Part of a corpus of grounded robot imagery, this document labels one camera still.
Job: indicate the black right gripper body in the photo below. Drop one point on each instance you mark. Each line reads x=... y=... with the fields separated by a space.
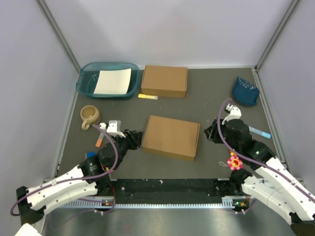
x=232 y=143

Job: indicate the light blue pen right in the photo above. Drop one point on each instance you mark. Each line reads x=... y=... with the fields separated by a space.
x=259 y=132

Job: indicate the beige ceramic mug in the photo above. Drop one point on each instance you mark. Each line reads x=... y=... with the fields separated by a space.
x=89 y=115

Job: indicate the grey orange marker pen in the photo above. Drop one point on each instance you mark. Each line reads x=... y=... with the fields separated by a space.
x=99 y=140

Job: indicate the white paper sheet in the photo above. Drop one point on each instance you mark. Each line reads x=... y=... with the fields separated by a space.
x=113 y=82

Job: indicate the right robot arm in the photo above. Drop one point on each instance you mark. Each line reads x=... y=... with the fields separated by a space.
x=256 y=171

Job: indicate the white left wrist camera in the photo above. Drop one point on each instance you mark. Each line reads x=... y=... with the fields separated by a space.
x=113 y=128

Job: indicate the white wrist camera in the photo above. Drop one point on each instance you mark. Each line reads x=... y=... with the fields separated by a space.
x=233 y=112
x=113 y=128

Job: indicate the folded brown cardboard box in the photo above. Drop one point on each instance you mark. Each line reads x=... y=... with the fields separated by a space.
x=165 y=81

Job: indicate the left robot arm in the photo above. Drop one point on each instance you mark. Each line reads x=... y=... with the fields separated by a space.
x=89 y=178

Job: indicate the brown cardboard box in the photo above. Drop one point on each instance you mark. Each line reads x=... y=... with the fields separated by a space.
x=171 y=138
x=165 y=81

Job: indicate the orange flower toy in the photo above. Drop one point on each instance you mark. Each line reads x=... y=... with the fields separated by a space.
x=233 y=154

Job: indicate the grey slotted cable duct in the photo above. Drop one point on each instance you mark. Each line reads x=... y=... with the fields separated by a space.
x=228 y=203

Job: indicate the yellow white marker pen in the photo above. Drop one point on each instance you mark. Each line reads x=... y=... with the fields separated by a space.
x=145 y=96

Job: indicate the teal plastic bin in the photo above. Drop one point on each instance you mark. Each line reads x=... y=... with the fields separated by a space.
x=89 y=75

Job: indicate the dark blue crumpled bag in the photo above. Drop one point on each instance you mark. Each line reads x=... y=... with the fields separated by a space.
x=245 y=92

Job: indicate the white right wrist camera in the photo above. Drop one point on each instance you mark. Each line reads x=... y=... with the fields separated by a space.
x=233 y=112

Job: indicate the small blue plastic block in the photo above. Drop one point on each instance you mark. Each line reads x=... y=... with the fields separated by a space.
x=89 y=154

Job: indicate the pink flower toy right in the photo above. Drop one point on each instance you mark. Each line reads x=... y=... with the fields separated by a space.
x=234 y=163

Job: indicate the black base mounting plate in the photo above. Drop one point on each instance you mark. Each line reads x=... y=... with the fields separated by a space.
x=170 y=191

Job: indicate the white object bottom corner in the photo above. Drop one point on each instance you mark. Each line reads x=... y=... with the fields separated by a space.
x=27 y=230

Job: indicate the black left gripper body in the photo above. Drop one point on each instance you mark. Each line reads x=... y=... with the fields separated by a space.
x=125 y=143

